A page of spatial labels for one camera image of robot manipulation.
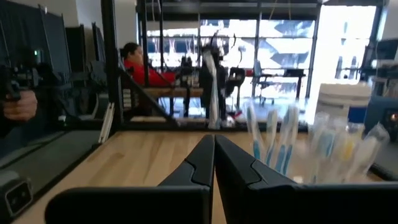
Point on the person's hand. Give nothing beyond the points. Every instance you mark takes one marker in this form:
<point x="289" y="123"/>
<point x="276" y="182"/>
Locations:
<point x="20" y="107"/>

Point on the wooden desk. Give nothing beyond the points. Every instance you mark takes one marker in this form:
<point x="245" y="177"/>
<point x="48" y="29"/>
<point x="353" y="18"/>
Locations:
<point x="174" y="91"/>

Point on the grey office chair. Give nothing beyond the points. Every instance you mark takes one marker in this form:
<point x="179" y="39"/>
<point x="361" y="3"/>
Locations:
<point x="262" y="81"/>

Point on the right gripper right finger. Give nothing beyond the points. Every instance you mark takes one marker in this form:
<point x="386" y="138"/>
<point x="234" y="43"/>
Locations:
<point x="236" y="174"/>

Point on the person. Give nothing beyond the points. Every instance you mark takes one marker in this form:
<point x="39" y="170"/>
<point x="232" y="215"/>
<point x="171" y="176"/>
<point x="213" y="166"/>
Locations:
<point x="136" y="67"/>

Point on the white disinfecting wipes canister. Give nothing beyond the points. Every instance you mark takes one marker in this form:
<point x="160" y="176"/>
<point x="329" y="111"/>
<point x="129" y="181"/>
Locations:
<point x="342" y="96"/>

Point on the orange toothbrush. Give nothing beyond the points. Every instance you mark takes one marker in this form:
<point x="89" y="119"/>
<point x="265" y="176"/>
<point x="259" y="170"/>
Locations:
<point x="348" y="149"/>

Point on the black office chair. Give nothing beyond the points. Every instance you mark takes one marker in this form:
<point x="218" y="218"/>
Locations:
<point x="236" y="77"/>

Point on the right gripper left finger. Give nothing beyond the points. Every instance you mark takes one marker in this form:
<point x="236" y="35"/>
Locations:
<point x="192" y="174"/>

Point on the black computer tower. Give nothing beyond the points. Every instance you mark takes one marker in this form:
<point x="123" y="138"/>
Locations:
<point x="382" y="115"/>

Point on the grey box with dark window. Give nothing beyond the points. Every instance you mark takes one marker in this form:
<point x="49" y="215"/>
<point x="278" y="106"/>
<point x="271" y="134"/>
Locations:
<point x="15" y="196"/>

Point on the black office desk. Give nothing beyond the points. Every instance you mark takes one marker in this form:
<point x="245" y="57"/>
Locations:
<point x="292" y="73"/>

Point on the dark partition panel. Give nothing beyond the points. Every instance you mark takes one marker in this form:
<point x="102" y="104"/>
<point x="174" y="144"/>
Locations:
<point x="53" y="40"/>

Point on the clear acrylic organizer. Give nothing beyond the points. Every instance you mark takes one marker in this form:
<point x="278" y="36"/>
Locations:
<point x="303" y="168"/>

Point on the purple toothbrush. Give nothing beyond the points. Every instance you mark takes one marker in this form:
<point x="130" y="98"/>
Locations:
<point x="370" y="149"/>

